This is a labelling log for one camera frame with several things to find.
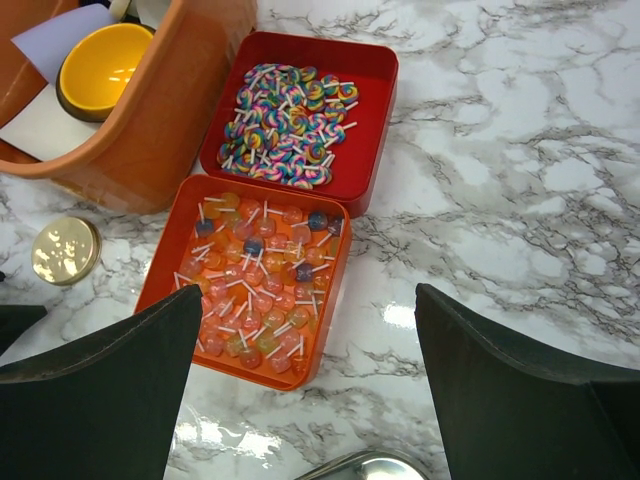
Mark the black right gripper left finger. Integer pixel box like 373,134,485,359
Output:
1,286,202,479

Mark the yellow bowl with dark rim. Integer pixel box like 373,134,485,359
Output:
56,22,155,122

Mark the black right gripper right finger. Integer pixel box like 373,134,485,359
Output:
415,284,639,479

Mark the steel candy scoop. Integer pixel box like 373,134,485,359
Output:
297,448,429,480

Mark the red tray of swirl lollipops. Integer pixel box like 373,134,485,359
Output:
200,32,399,217

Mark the white plate in bin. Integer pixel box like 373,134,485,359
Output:
1,85,102,161

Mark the gold round jar lid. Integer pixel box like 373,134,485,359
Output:
31,216,102,286

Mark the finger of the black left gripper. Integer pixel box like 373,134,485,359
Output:
0,305,47,354

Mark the pale yellow mug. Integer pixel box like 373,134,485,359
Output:
109,0,171,26

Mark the orange plastic bin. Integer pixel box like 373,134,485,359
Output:
1,1,257,214

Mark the orange tray of clear lollipops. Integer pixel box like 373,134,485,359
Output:
137,175,351,391

